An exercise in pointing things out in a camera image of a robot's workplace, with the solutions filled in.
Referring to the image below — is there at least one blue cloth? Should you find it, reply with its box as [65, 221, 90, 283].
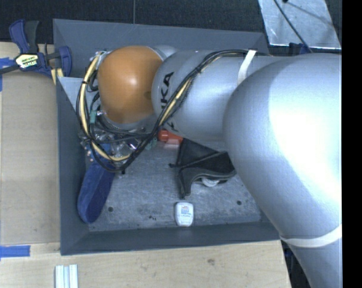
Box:
[77, 142, 119, 224]

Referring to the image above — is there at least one orange plastic thing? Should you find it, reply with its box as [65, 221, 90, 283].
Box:
[156, 129, 183, 145]

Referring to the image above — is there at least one grey metal bin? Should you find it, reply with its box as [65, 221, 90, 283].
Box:
[52, 18, 283, 256]

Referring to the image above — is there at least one black fabric pouch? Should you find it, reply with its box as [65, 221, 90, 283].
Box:
[168, 137, 237, 200]

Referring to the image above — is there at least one pale wood flat board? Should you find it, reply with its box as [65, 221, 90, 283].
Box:
[0, 73, 62, 246]

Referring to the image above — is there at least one small white floss box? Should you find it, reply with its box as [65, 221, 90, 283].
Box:
[174, 201, 195, 227]

